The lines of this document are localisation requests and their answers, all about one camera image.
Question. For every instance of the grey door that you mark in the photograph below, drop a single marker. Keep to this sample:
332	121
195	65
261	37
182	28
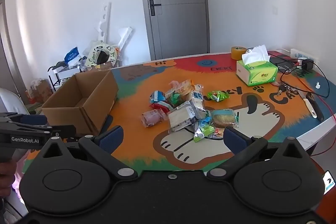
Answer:
178	16

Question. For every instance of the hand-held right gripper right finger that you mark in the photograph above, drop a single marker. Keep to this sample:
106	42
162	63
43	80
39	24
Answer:
234	141

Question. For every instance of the dark green snack packet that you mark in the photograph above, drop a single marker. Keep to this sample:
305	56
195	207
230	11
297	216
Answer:
176	98

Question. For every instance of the white rounded furniture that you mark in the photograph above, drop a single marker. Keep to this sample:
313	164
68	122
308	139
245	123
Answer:
11	100

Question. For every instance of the smartphone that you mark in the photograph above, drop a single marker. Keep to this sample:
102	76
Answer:
329	182

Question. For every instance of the orange and brown floor carton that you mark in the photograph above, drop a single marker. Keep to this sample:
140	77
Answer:
42	88

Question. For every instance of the white power strip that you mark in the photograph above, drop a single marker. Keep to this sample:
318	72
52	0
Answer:
305	54

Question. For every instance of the pink blanket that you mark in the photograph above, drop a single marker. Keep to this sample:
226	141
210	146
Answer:
20	174

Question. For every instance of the blue and white bag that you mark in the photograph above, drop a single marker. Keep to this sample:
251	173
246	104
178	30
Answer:
72	56

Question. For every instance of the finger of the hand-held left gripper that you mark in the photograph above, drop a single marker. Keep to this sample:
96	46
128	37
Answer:
64	131
34	119

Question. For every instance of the colourful cartoon table mat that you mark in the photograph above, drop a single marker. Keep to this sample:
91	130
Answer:
131	113

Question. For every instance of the taped brown floor carton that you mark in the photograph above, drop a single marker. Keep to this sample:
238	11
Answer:
102	66

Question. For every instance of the person's left hand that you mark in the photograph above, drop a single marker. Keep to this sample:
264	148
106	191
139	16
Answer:
7	178

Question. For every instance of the yellow-brown tape roll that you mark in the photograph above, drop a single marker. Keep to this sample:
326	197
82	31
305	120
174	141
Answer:
238	53

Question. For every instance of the teal-edged cake packet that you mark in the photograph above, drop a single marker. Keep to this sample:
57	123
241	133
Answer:
223	119

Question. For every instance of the pink translucent snack packet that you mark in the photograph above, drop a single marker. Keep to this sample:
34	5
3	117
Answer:
153	117

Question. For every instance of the bright green candy packet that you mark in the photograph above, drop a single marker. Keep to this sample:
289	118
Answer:
218	96

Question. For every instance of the small orange snack packet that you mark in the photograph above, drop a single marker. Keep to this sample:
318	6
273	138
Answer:
218	133

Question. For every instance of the bunch of keys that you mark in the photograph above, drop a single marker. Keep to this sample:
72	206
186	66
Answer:
284	88

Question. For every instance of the black flat device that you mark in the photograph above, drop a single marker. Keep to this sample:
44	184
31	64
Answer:
282	62

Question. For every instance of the black charger adapter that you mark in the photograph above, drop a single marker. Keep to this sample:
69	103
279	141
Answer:
305	64

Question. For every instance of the panda toilet seat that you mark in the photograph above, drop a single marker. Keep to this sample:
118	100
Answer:
92	56

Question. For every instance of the green and white snack packet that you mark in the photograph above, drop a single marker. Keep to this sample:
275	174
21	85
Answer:
202	130

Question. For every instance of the short white board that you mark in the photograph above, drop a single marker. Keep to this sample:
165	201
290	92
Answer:
124	36

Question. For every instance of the brown cardboard box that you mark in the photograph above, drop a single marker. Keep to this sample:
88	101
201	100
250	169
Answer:
65	116

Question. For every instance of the grey side door frame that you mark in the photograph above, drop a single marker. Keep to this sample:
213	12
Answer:
6	56

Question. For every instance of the tall white board with holes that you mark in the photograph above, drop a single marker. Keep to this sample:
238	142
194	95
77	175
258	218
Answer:
105	22

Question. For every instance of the small white clip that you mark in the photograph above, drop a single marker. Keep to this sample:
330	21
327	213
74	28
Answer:
318	85

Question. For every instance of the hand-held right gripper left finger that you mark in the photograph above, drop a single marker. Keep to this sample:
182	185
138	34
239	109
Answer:
113	138

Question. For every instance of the white and blue snack packet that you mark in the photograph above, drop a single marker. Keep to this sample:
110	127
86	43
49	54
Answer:
197	96

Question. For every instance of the black shoe rack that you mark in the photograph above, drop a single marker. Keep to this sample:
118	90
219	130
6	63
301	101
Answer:
56	74

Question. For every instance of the green tissue box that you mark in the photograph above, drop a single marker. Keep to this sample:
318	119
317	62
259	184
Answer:
256	73

